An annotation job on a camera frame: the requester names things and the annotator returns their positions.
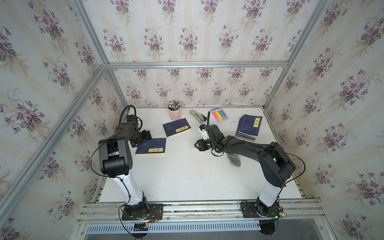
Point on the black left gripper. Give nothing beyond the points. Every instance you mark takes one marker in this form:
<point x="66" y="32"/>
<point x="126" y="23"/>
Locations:
<point x="144" y="137"/>

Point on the colourful highlighter pack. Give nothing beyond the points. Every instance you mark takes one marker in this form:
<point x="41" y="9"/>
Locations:
<point x="219" y="115"/>

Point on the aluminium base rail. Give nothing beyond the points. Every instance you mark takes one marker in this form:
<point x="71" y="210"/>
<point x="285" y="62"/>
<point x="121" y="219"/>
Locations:
<point x="191" y="217"/>

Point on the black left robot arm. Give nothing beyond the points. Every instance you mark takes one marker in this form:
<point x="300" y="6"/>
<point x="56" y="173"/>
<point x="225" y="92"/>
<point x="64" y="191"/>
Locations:
<point x="116" y="161"/>

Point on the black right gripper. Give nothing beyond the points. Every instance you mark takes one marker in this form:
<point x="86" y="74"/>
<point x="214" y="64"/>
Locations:
<point x="201" y="146"/>

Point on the grey patterned cloth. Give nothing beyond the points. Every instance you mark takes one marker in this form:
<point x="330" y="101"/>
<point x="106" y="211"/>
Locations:
<point x="234" y="160"/>

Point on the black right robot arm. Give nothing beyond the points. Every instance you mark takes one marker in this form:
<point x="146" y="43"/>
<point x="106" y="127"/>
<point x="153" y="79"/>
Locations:
<point x="276" y="165"/>

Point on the blue book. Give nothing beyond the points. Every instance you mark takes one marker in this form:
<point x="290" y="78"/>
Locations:
<point x="249" y="127"/>
<point x="153" y="147"/>
<point x="176" y="127"/>

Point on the grey black stapler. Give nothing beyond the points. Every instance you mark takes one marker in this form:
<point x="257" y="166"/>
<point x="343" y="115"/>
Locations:
<point x="200" y="118"/>

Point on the pens in cup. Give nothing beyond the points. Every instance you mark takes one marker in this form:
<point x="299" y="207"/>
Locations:
<point x="174" y="105"/>

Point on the pink pen cup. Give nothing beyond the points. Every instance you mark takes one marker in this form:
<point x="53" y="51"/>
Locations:
<point x="175" y="114"/>

